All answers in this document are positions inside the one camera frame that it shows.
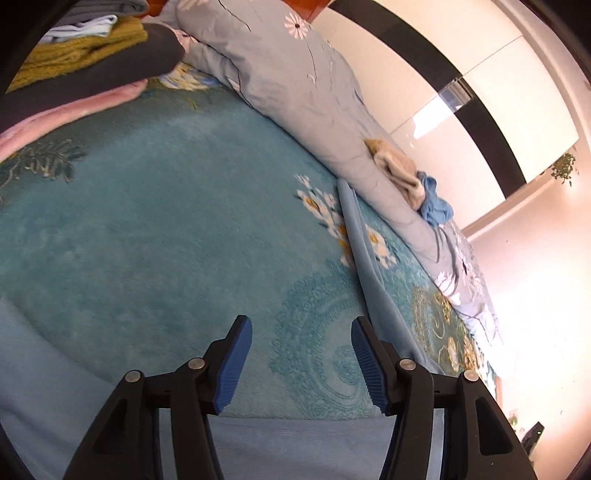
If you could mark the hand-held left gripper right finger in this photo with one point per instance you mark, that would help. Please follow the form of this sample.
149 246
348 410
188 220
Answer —
367 360

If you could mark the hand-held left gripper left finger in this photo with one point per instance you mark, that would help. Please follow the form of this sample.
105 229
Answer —
233 364

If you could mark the light blue garment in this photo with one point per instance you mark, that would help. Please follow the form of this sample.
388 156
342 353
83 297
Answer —
286 447

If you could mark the stack of folded clothes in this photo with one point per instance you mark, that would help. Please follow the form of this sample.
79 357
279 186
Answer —
92 78

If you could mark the small blue crumpled cloth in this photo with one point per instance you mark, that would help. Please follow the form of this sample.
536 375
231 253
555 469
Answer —
434 205

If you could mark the teal floral blanket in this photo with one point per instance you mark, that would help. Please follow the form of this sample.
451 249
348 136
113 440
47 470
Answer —
161 207

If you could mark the small dark object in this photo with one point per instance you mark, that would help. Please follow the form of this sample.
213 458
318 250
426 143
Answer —
533 438

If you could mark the beige crumpled cloth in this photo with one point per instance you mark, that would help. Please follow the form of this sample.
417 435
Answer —
397 168

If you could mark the hanging green plant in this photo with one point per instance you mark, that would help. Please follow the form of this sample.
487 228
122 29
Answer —
564 167

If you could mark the grey floral quilt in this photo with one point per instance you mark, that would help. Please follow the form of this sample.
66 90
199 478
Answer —
295 92

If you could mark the white wardrobe with black stripe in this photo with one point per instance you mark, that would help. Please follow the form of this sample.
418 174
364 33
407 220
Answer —
508 101

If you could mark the pink folded garment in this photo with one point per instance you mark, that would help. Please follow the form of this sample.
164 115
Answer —
46 121

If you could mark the mustard yellow knit garment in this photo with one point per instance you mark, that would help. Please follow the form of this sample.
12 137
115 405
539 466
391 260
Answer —
69 50

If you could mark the orange wooden headboard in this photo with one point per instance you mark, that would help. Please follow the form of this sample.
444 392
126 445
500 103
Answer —
314 7

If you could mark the white and pale blue cloth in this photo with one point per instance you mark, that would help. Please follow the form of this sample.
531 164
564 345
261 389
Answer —
87 26

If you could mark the grey folded cloth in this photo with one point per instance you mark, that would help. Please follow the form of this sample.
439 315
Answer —
115 7

